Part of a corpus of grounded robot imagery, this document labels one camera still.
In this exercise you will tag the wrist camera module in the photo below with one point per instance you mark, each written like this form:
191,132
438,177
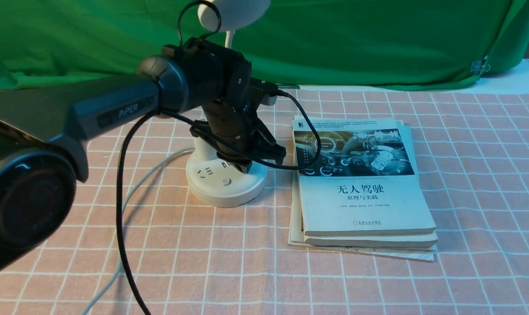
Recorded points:
263,92

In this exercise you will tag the bottom book in stack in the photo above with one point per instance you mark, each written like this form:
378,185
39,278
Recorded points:
391,253

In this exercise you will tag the pink checkered tablecloth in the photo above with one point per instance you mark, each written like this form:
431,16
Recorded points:
191,259

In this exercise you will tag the green backdrop cloth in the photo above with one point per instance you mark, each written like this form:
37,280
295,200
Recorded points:
400,44

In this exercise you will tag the metal binder clip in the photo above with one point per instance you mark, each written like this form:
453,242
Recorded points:
479,67

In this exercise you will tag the dark robot arm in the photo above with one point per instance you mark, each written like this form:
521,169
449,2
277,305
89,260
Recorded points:
44,131

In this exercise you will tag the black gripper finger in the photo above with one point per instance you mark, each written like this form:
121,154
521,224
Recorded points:
243,165

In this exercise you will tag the white desk lamp with sockets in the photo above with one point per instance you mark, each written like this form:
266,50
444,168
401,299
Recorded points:
212,180

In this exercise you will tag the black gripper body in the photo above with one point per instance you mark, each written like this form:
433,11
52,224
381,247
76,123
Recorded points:
233,133

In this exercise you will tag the white self-driving textbook top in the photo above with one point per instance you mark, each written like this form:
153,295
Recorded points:
360,197

